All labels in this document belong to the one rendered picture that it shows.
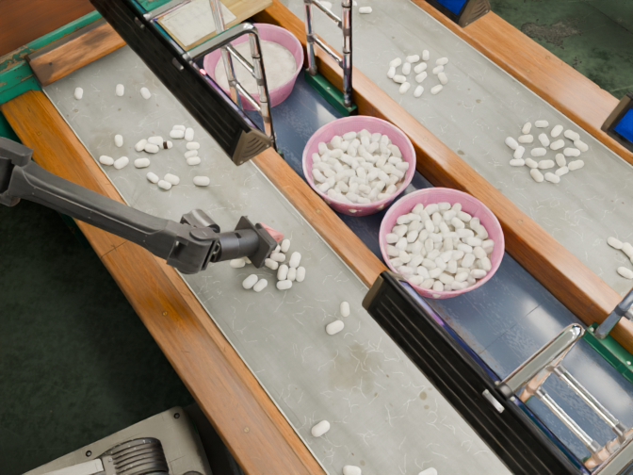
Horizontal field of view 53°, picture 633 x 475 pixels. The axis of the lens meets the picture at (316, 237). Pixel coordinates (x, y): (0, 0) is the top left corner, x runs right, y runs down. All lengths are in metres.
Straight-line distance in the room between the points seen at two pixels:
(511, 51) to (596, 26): 1.40
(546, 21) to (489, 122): 1.53
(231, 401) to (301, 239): 0.39
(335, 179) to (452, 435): 0.63
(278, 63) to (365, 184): 0.46
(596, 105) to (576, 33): 1.41
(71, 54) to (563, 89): 1.25
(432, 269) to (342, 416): 0.37
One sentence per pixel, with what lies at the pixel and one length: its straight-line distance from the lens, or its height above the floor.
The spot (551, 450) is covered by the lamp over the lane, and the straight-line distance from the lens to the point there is 0.89.
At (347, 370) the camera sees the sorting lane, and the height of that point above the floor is 0.74.
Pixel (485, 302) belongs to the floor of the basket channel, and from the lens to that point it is 1.43.
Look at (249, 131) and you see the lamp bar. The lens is 1.11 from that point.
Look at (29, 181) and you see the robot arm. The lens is 1.24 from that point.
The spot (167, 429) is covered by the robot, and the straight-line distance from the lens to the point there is 1.57.
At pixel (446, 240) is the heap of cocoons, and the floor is 0.74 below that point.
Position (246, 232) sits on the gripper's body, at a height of 0.85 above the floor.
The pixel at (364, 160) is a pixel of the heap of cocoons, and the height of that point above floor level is 0.73.
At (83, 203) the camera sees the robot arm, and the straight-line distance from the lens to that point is 1.22.
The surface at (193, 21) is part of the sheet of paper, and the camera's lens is 1.87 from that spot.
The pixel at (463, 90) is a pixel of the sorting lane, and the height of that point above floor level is 0.74.
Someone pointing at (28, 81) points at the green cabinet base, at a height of 0.78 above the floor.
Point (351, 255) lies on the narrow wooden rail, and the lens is 1.35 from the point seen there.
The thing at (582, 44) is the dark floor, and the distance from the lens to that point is 3.05.
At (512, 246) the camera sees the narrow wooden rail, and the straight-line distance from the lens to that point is 1.47.
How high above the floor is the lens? 1.94
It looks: 59 degrees down
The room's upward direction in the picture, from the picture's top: 6 degrees counter-clockwise
